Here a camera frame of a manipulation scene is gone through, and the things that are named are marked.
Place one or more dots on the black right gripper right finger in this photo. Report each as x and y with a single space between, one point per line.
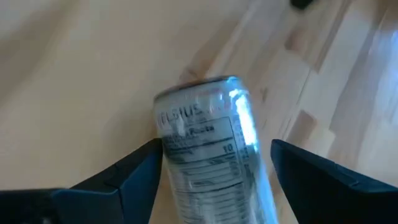
335 202

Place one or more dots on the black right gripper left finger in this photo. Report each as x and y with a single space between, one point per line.
93 205

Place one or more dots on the white Celsius can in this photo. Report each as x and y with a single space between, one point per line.
202 140

